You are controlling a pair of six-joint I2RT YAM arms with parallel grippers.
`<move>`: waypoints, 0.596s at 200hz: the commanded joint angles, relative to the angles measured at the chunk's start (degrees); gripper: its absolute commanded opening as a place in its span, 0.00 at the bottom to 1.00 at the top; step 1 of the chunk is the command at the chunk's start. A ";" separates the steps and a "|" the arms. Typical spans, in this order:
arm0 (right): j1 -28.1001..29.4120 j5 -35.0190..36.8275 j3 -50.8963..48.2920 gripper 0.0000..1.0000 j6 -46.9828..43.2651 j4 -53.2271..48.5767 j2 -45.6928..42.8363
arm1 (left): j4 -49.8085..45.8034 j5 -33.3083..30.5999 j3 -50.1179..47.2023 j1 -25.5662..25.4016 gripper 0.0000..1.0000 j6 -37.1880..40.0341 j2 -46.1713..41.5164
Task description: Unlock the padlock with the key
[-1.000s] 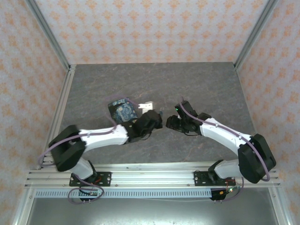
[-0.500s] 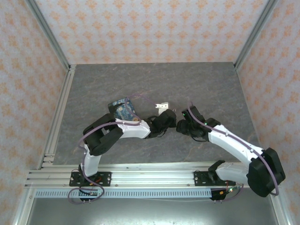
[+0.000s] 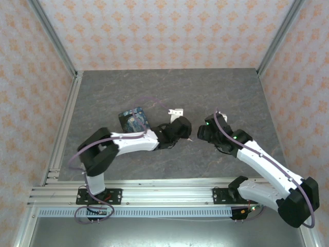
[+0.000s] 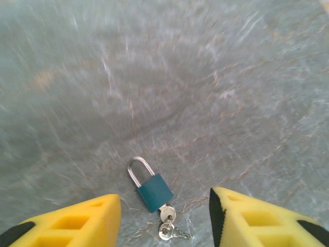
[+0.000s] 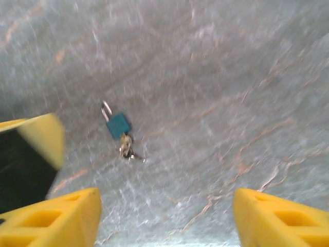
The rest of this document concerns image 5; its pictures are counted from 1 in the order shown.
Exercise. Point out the spare silver key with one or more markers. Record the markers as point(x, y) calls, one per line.
point(136, 157)

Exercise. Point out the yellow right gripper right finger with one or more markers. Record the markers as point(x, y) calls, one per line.
point(282, 223)

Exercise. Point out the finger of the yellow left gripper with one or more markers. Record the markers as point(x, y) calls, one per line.
point(43, 139)

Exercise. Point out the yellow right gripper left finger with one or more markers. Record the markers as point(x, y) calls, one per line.
point(51, 223)

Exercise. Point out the blue padlock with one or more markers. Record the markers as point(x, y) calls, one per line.
point(118, 124)

